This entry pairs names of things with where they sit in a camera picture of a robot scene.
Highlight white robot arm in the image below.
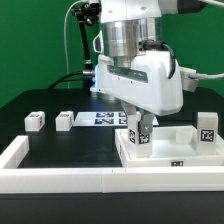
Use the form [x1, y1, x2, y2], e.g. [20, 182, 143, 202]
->
[74, 0, 224, 135]

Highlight white U-shaped obstacle fence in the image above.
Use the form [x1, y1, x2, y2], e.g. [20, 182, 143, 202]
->
[0, 136, 224, 194]

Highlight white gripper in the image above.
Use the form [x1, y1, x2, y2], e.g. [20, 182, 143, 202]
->
[97, 51, 183, 135]

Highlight white square table top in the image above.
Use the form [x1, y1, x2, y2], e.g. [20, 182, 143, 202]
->
[115, 126, 224, 167]

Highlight white sheet with tags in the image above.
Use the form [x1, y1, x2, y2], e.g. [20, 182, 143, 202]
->
[73, 111, 160, 128]

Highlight black cable bundle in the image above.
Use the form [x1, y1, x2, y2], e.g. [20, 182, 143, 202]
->
[48, 6, 98, 90]

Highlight white cable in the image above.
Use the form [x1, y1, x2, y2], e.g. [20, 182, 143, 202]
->
[63, 0, 88, 90]

